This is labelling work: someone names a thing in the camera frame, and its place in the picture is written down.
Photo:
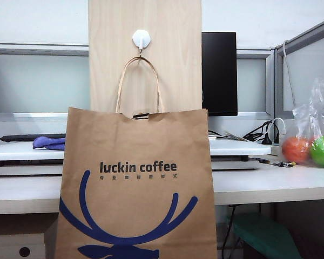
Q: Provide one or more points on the light wooden upright board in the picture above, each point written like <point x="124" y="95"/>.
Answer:
<point x="172" y="54"/>

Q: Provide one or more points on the white hexagonal wall hook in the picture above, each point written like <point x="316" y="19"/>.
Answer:
<point x="141" y="39"/>

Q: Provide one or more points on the white flat device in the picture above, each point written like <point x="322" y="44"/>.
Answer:
<point x="215" y="137"/>

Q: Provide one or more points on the stack of papers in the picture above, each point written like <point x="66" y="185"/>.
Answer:
<point x="236" y="136"/>

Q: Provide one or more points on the purple cloth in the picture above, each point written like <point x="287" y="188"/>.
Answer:
<point x="50" y="143"/>

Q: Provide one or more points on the black keyboard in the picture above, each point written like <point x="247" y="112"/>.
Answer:
<point x="19" y="137"/>

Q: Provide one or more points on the orange toy fruit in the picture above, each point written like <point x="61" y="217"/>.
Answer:
<point x="295" y="149"/>

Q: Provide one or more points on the black computer monitor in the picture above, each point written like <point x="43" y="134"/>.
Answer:
<point x="220" y="73"/>

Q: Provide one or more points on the white charger plug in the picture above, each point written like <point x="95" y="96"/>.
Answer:
<point x="282" y="132"/>

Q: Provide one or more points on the brown luckin coffee paper bag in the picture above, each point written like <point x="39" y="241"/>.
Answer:
<point x="135" y="189"/>

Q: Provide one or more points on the clear plastic bag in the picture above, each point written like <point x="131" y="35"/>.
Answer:
<point x="318" y="108"/>

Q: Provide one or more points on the small screwdriver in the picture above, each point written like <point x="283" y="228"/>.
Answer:
<point x="280" y="163"/>

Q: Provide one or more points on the wooden box with round hole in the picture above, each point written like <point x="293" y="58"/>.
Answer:
<point x="16" y="246"/>

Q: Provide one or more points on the white desk riser platform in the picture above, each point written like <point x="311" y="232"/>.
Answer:
<point x="16" y="153"/>

